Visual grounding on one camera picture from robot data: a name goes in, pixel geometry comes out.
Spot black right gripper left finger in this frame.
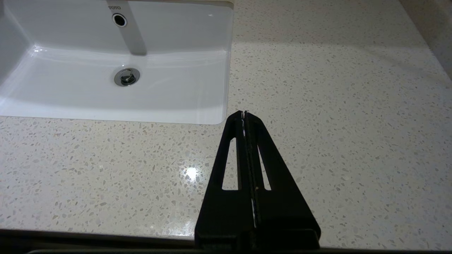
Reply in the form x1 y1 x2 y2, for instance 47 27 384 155
195 110 256 248

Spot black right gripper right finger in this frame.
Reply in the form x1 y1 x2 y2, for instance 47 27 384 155
244 111 321 248

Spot chrome sink drain plug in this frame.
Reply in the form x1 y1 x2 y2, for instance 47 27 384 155
114 68 141 87

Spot white ceramic sink basin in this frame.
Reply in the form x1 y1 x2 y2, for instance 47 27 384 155
0 0 234 125

